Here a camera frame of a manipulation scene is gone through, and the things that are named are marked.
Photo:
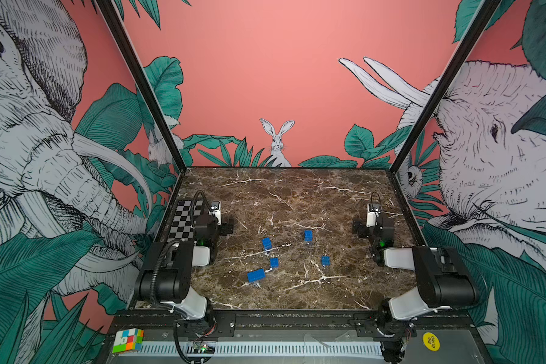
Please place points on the white slotted cable duct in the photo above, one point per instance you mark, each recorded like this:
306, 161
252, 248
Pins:
371, 350

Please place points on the yellow round sticker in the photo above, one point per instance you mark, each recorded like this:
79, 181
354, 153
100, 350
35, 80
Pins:
431, 342

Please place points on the black front frame rail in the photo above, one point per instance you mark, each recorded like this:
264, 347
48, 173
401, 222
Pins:
228, 322

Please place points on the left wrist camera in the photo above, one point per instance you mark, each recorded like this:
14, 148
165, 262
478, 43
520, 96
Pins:
215, 210

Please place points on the rubiks cube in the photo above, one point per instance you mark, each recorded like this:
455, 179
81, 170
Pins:
129, 340

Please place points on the checkerboard calibration board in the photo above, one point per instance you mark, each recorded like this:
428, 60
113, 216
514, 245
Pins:
181, 228

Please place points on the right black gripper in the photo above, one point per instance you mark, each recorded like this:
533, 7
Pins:
363, 231

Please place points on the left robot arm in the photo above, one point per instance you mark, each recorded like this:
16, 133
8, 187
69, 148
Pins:
165, 278

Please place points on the long blue lego brick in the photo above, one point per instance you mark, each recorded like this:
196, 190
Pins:
257, 275

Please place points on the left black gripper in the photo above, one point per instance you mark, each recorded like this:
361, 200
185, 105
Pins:
225, 227

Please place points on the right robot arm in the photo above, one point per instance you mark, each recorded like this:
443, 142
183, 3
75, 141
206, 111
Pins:
442, 279

